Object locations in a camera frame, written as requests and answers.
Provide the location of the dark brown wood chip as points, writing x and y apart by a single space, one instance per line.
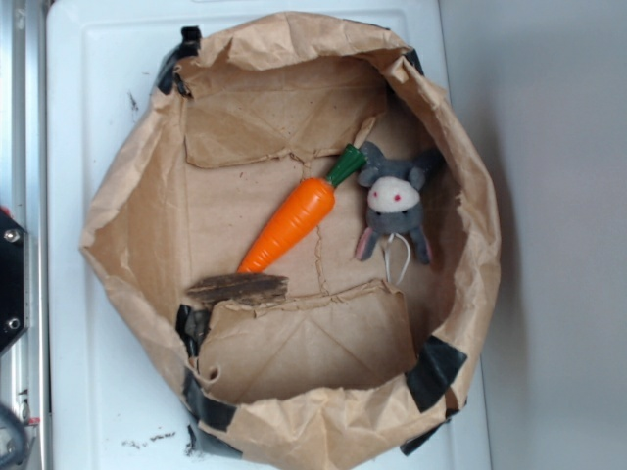
245 288

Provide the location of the orange plastic toy carrot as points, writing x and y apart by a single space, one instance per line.
300 213

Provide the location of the brown paper bag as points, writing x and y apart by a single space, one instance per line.
358 357

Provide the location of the grey plush bunny toy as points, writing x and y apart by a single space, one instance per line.
393 201

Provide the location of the black metal bracket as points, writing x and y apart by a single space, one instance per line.
14 318

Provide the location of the aluminium frame rail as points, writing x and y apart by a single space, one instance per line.
25 388

